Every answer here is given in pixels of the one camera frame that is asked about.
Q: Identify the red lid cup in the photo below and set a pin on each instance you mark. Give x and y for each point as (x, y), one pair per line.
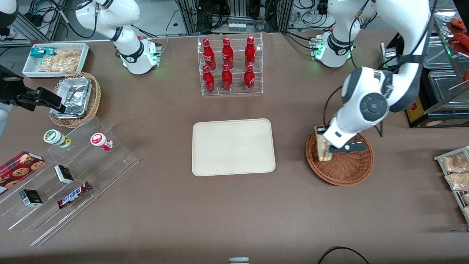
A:
(99, 140)

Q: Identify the red cookie box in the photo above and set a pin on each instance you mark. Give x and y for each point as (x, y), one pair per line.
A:
(18, 170)

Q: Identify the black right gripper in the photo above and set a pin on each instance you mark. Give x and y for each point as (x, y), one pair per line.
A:
(8, 91)

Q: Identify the green lid cup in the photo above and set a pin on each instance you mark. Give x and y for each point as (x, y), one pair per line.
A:
(55, 137)

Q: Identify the light wicker basket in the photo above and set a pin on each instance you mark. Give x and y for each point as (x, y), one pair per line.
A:
(96, 99)

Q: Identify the white power strip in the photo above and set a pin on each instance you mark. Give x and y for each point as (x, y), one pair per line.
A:
(237, 26)

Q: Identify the triangular sandwich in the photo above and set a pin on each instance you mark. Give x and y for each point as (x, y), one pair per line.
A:
(324, 150)

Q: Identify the clear acrylic stepped shelf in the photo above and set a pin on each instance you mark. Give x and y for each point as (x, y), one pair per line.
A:
(106, 167)

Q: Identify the round brown wicker basket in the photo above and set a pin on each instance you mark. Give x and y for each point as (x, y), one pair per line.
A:
(344, 170)

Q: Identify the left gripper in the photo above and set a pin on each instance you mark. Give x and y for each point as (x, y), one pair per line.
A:
(321, 129)

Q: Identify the aluminium frame rack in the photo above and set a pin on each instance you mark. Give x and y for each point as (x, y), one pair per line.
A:
(238, 11)

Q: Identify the cream rectangular serving tray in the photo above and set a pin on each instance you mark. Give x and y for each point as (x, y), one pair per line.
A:
(233, 147)

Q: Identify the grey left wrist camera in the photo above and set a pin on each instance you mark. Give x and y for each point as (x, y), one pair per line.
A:
(351, 147)

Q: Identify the white plastic bin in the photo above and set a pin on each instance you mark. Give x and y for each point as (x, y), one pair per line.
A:
(29, 68)

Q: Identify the clear acrylic bottle rack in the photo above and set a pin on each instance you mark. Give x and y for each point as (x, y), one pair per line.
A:
(238, 93)

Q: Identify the clear fried snack bag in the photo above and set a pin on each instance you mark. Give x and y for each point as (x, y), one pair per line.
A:
(456, 163)
(458, 181)

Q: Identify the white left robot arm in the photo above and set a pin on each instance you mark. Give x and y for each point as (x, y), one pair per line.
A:
(370, 95)

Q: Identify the teal snack bag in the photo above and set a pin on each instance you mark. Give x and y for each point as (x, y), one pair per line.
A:
(38, 52)

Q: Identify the aluminium foil tray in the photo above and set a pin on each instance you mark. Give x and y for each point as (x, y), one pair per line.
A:
(73, 96)

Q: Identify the red cola bottle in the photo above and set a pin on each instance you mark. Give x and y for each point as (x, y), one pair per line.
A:
(249, 80)
(250, 53)
(227, 54)
(209, 55)
(208, 81)
(226, 80)

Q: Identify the black food warmer cabinet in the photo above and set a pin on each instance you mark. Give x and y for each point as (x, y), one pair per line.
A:
(439, 119)

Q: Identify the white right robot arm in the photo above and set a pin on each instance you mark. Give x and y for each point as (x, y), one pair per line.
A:
(132, 51)

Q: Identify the snickers chocolate bar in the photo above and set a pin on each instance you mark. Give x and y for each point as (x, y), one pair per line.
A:
(73, 195)

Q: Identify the small black box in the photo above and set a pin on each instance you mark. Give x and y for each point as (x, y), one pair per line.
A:
(64, 174)
(31, 198)

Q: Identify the steel warmer pan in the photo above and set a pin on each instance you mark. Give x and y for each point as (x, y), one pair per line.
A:
(445, 84)
(438, 55)

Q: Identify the clear chips bag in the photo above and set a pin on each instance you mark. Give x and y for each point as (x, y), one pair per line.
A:
(58, 65)
(69, 53)

